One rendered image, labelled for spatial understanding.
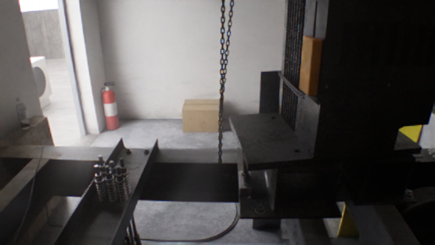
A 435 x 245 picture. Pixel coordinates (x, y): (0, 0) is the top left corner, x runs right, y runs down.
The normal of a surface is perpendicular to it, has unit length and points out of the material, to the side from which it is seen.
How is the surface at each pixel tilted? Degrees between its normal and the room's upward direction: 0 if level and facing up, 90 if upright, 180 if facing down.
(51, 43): 90
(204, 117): 90
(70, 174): 90
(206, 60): 90
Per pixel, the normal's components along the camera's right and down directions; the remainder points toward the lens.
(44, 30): -0.04, 0.42
